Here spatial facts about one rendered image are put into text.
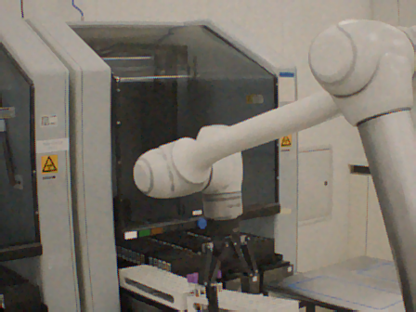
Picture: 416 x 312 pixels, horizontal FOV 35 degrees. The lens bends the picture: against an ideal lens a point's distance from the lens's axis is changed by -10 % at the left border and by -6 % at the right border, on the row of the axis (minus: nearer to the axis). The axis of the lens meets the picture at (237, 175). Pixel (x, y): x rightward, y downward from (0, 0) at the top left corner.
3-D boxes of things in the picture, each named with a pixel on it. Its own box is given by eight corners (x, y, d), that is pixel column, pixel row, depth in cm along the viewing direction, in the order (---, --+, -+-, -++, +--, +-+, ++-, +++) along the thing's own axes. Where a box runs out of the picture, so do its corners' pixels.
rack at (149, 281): (119, 290, 197) (117, 269, 197) (146, 284, 204) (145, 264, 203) (181, 316, 176) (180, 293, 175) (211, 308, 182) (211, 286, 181)
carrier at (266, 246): (270, 255, 231) (270, 238, 231) (275, 256, 230) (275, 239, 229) (243, 262, 224) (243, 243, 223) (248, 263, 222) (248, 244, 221)
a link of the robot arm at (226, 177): (220, 189, 174) (180, 196, 165) (215, 125, 173) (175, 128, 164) (253, 189, 167) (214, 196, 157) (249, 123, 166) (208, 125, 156)
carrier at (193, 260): (197, 272, 211) (196, 253, 210) (201, 274, 210) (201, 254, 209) (166, 279, 203) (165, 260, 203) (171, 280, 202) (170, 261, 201)
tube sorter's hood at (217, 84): (43, 214, 226) (39, 27, 217) (181, 195, 266) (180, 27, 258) (122, 242, 188) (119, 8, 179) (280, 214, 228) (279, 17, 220)
